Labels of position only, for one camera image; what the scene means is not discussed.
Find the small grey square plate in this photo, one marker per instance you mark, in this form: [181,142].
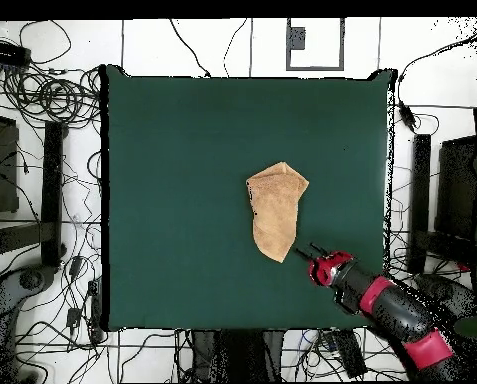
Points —
[297,38]

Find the black box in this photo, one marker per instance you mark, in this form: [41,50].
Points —
[458,188]
[4,168]

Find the black stand frame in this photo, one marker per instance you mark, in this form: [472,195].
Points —
[238,356]

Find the black power strip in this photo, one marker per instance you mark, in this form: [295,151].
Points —
[6,54]
[350,354]

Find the dark grey tripod base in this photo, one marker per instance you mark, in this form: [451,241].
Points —
[6,296]
[456,296]

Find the dark green table cloth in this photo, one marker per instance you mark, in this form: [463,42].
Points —
[174,160]

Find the tan terry towel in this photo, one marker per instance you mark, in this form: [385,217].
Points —
[276,208]

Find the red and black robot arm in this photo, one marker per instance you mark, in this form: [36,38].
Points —
[402,312]

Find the black stand base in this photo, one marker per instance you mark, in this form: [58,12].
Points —
[421,200]
[53,192]

